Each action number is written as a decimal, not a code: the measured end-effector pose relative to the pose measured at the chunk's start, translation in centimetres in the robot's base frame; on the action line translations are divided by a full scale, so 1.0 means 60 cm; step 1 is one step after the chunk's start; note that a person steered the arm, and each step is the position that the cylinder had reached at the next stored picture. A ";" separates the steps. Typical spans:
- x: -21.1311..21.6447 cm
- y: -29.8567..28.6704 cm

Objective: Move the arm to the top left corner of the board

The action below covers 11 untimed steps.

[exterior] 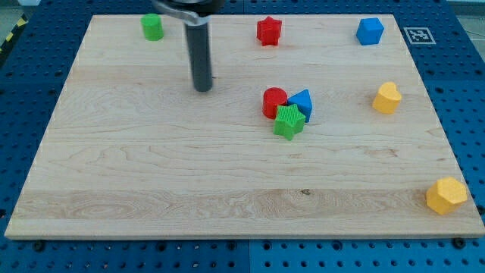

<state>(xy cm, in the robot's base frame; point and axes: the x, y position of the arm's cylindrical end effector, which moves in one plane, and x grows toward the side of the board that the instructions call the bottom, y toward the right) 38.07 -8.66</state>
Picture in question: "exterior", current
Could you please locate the yellow hexagon block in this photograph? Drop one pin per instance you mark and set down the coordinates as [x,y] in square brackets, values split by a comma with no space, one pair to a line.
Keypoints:
[446,195]

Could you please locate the green star block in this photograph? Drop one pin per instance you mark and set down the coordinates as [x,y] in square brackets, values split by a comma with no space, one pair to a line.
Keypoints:
[289,121]

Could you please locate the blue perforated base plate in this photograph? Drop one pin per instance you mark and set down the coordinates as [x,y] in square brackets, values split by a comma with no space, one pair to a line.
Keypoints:
[34,73]

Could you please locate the red star block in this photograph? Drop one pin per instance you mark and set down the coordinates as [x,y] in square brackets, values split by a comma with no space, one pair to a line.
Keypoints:
[269,31]

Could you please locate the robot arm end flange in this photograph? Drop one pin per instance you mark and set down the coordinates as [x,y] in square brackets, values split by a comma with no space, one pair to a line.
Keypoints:
[191,12]

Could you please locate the blue triangle block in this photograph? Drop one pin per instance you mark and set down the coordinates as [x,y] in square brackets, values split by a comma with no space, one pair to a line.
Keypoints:
[303,102]

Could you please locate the green cylinder block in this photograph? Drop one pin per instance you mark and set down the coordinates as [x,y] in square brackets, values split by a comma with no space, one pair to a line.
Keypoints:
[152,27]

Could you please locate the blue cube block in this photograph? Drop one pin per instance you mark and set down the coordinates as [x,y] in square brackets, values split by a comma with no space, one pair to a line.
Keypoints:
[369,31]

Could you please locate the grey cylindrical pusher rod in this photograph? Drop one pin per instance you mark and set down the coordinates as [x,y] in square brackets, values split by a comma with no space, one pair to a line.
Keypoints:
[198,43]

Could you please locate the red cylinder block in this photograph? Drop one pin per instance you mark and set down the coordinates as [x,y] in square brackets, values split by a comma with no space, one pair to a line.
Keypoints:
[272,98]

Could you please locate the white fiducial marker tag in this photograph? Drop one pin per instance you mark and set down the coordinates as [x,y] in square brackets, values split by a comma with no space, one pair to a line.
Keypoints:
[419,36]

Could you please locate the wooden board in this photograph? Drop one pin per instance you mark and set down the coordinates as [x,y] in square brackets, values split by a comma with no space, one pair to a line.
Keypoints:
[133,152]

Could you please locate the yellow heart block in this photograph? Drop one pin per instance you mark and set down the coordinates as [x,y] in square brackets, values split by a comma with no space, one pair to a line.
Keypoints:
[387,98]

